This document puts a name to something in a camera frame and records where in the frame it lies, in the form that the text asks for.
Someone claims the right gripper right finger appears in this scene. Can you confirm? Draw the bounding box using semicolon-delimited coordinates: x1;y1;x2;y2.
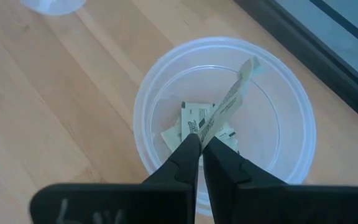
202;136;358;224

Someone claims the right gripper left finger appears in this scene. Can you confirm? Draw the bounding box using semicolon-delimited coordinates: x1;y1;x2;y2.
29;133;202;224

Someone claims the pale green stevia packet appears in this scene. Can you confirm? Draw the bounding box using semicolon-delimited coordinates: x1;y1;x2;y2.
180;101;216;142
160;115;183;154
214;122;239;154
197;55;263;151

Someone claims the clear plastic cup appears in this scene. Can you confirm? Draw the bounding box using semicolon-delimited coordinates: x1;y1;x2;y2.
132;36;318;218
19;0;87;16

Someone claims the black table frame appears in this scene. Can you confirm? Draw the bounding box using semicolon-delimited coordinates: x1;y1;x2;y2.
233;0;358;131

